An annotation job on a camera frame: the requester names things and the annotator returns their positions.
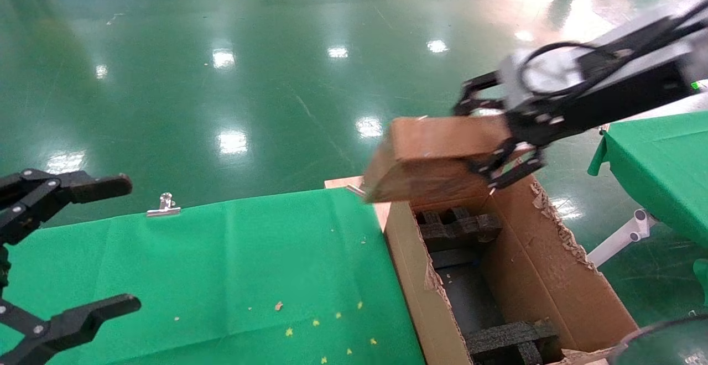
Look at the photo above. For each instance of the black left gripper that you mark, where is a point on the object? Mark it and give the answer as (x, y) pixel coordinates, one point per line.
(3, 268)

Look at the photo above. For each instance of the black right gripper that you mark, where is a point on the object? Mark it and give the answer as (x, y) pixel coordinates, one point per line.
(597, 105)

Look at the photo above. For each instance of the small brown cardboard box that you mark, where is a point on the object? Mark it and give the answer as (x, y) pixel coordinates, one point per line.
(431, 155)

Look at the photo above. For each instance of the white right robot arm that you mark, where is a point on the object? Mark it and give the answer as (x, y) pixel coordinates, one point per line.
(701, 61)

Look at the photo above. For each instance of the large open cardboard carton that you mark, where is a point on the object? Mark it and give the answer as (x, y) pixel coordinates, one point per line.
(558, 282)

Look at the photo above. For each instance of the silver binder clip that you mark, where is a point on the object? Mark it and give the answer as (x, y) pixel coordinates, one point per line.
(354, 189)
(164, 210)

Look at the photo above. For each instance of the black foam insert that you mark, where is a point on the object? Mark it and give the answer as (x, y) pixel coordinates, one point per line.
(506, 338)
(459, 229)

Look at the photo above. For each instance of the large green table cloth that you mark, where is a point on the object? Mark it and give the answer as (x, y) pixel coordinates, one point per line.
(221, 260)

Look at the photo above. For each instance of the white table leg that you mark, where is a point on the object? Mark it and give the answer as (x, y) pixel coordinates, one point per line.
(619, 241)

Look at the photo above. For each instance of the green side table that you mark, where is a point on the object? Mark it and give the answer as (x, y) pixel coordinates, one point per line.
(664, 171)

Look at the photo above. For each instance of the small green cloth piece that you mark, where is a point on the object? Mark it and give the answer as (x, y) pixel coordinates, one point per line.
(702, 282)

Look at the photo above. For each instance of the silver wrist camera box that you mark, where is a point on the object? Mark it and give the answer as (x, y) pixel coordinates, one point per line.
(553, 73)

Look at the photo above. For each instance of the silver camera mounting bracket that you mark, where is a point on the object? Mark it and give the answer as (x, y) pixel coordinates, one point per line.
(636, 36)

